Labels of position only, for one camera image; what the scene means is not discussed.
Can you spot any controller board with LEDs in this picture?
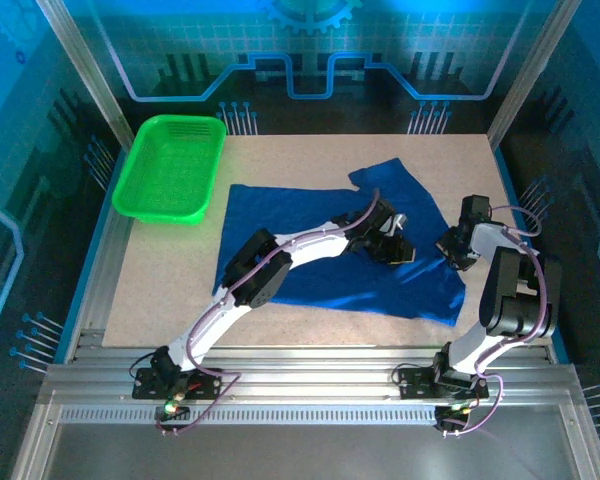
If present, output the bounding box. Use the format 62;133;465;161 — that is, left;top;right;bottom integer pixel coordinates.
154;394;191;436
433;402;474;437

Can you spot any slotted cable duct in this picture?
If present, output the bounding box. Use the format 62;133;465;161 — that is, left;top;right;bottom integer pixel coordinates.
59;407;441;426

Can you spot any blue t-shirt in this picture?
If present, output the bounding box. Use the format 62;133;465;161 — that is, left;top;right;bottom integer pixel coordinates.
212;157;467;327

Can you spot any aluminium rail frame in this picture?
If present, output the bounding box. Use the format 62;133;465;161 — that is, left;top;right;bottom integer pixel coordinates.
9;327;600;480

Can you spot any green plastic basket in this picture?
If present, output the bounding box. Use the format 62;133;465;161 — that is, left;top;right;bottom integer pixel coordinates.
111;114;228;226

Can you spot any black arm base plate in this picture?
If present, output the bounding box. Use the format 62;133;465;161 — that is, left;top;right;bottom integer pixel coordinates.
132;367;224;401
397;367;490;401

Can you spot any aluminium frame post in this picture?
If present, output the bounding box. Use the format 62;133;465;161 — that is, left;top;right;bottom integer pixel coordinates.
34;0;136;149
487;0;581;146

